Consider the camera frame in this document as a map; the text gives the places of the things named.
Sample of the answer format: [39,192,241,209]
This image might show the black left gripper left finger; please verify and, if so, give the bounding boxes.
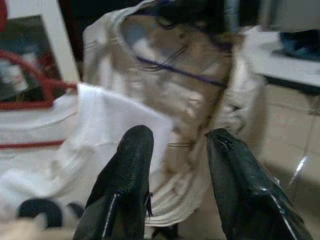
[72,124,155,240]

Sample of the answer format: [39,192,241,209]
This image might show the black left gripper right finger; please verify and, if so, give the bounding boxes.
[206,127,313,240]

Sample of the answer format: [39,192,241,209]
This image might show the cream white jeans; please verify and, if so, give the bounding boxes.
[81,0,266,227]

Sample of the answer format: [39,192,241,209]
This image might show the blue plastic hanger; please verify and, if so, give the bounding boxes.
[135,55,228,88]

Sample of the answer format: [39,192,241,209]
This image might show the red jersey white blue logo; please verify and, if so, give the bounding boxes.
[0,0,9,33]

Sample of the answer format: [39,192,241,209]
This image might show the red plastic hanger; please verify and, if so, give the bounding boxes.
[0,49,79,112]

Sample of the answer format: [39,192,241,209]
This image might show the white jersey red trim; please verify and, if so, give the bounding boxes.
[0,82,176,227]

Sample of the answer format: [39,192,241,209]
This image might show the blue denim garment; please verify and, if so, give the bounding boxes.
[279,31,320,61]

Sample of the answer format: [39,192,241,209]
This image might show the dark framed picture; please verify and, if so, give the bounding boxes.
[0,14,64,103]

